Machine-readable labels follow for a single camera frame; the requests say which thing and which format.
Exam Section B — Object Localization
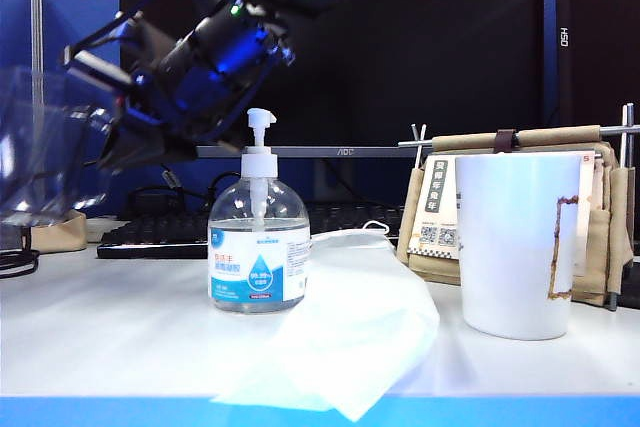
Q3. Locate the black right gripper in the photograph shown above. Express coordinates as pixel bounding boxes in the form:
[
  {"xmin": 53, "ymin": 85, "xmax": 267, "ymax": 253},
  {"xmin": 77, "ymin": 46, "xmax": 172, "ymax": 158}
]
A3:
[{"xmin": 97, "ymin": 16, "xmax": 297, "ymax": 171}]

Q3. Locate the transparent plastic cup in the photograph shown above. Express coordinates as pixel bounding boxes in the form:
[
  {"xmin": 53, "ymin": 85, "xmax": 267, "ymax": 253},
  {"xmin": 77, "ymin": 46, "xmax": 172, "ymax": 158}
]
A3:
[{"xmin": 0, "ymin": 65, "xmax": 119, "ymax": 228}]

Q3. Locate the clear hand sanitizer pump bottle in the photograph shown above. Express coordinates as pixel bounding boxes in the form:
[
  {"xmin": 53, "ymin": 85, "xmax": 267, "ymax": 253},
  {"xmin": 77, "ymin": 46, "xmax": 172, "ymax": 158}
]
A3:
[{"xmin": 207, "ymin": 106, "xmax": 312, "ymax": 315}]

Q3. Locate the white face mask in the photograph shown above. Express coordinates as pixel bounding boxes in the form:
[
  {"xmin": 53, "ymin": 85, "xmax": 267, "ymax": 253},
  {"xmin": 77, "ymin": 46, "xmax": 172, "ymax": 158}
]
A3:
[{"xmin": 212, "ymin": 219, "xmax": 441, "ymax": 422}]

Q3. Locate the white ceramic cup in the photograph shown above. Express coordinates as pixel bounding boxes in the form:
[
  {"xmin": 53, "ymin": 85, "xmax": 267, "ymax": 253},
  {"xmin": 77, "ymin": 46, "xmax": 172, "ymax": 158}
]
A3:
[{"xmin": 454, "ymin": 150, "xmax": 581, "ymax": 342}]

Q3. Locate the black charger block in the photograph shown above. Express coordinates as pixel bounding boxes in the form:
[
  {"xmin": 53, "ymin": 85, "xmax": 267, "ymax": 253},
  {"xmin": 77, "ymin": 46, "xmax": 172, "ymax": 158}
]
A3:
[{"xmin": 129, "ymin": 189, "xmax": 169, "ymax": 218}]

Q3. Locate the black keyboard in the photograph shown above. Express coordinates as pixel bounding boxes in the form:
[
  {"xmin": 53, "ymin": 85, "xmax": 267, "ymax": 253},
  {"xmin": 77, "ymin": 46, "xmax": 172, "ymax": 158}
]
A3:
[{"xmin": 95, "ymin": 201, "xmax": 406, "ymax": 260}]

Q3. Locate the white power strip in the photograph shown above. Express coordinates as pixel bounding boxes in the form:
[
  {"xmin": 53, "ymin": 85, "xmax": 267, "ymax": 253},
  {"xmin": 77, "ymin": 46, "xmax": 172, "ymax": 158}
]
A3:
[{"xmin": 84, "ymin": 218, "xmax": 129, "ymax": 248}]

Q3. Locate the beige fabric pouch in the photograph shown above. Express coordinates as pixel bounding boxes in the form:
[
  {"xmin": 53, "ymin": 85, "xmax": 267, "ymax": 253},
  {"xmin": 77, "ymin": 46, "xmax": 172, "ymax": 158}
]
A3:
[{"xmin": 30, "ymin": 210, "xmax": 87, "ymax": 254}]

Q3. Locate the black power adapter brick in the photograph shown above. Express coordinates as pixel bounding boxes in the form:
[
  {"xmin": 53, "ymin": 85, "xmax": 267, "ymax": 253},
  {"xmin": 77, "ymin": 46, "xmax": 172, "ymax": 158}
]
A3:
[{"xmin": 0, "ymin": 224, "xmax": 27, "ymax": 252}]

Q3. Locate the paper desk calendar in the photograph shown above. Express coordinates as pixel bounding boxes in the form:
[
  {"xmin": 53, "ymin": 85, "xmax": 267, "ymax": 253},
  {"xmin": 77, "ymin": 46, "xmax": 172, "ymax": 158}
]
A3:
[{"xmin": 405, "ymin": 149, "xmax": 596, "ymax": 278}]

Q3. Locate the black AOC monitor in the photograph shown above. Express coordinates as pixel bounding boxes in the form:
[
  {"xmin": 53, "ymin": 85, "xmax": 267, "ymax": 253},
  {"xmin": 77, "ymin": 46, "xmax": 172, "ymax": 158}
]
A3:
[{"xmin": 118, "ymin": 0, "xmax": 546, "ymax": 203}]

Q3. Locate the black HSD monitor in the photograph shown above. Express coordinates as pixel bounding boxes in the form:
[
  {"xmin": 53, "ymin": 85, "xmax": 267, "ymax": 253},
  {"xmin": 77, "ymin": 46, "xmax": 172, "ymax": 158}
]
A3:
[{"xmin": 553, "ymin": 0, "xmax": 640, "ymax": 129}]

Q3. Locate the black cable with white tag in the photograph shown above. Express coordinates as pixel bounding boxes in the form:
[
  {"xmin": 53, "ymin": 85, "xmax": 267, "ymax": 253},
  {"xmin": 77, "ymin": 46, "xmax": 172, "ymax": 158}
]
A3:
[{"xmin": 159, "ymin": 164, "xmax": 180, "ymax": 193}]

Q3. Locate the black looped cable with plug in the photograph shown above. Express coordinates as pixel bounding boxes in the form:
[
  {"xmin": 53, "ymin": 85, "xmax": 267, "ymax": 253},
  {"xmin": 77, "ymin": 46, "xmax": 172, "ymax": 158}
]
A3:
[{"xmin": 202, "ymin": 171, "xmax": 246, "ymax": 213}]

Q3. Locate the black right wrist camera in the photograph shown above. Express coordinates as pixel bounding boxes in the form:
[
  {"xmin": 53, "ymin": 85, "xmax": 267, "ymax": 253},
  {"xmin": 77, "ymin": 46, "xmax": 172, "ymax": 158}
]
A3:
[{"xmin": 62, "ymin": 11, "xmax": 151, "ymax": 96}]

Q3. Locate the silver partition post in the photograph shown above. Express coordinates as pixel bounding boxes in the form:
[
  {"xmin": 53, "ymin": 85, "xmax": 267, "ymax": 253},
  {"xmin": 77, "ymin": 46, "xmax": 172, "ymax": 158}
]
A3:
[{"xmin": 29, "ymin": 0, "xmax": 46, "ymax": 98}]

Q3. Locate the black adapter output cable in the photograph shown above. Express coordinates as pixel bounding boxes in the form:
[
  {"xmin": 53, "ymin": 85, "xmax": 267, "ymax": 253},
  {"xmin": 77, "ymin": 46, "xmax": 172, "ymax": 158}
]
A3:
[{"xmin": 0, "ymin": 248, "xmax": 40, "ymax": 279}]

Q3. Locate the brown strap loop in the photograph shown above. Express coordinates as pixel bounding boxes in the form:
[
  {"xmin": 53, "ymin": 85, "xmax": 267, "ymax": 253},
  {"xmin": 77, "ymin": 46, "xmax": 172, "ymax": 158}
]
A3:
[{"xmin": 493, "ymin": 129, "xmax": 517, "ymax": 154}]

